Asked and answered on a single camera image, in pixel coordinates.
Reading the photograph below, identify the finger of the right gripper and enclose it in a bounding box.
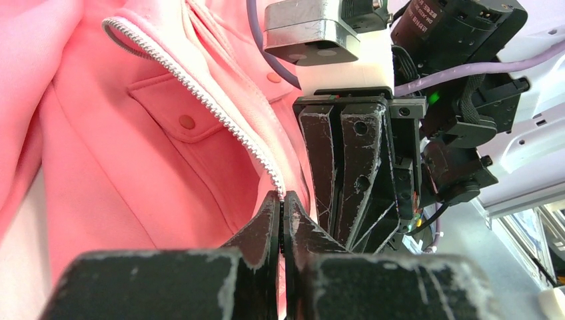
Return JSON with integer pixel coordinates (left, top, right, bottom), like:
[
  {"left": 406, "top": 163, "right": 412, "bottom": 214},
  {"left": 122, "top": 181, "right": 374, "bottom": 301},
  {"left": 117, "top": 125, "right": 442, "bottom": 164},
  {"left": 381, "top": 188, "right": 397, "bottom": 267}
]
[
  {"left": 298, "top": 105, "right": 340, "bottom": 235},
  {"left": 333, "top": 103, "right": 398, "bottom": 254}
]

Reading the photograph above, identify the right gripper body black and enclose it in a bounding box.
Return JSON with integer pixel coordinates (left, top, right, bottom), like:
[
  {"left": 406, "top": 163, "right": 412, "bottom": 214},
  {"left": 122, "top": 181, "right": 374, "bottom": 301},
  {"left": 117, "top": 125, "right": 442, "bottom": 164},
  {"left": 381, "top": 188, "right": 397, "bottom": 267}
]
[{"left": 293, "top": 90, "right": 424, "bottom": 229}]

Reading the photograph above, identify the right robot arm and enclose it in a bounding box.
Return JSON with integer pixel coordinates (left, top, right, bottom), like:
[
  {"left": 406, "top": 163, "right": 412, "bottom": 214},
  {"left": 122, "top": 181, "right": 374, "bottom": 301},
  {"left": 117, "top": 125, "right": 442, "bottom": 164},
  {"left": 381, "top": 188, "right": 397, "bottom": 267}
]
[{"left": 264, "top": 1, "right": 564, "bottom": 319}]

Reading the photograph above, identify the pink jacket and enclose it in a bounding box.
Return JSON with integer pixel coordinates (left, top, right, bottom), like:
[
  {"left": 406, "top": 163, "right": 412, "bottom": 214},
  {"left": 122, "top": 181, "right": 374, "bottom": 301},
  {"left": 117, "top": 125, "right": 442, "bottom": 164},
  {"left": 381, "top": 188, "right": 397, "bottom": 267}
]
[{"left": 1, "top": 1, "right": 316, "bottom": 319}]

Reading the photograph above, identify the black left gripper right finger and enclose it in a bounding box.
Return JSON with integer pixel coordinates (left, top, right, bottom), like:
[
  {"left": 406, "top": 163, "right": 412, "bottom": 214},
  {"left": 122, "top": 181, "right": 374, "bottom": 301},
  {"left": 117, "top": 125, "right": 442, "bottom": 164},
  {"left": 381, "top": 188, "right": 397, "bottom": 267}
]
[{"left": 283, "top": 191, "right": 503, "bottom": 319}]

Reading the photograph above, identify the aluminium rail frame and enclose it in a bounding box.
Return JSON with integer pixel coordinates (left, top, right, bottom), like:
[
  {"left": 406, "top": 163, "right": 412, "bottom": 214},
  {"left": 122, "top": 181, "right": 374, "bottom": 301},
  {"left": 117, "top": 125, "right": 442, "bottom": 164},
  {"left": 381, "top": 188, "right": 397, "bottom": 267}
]
[{"left": 472, "top": 182, "right": 564, "bottom": 290}]

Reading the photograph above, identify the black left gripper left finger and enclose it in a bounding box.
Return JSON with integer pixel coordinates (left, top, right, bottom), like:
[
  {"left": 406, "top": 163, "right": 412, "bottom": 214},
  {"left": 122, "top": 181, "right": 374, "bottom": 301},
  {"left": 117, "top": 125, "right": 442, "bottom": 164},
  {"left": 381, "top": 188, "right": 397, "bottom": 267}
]
[{"left": 41, "top": 191, "right": 280, "bottom": 319}]

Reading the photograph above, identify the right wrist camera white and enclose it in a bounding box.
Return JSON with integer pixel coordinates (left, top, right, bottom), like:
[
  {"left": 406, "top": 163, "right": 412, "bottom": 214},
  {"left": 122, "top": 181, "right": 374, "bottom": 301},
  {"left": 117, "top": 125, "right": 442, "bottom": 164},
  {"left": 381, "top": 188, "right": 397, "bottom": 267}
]
[{"left": 262, "top": 0, "right": 394, "bottom": 95}]

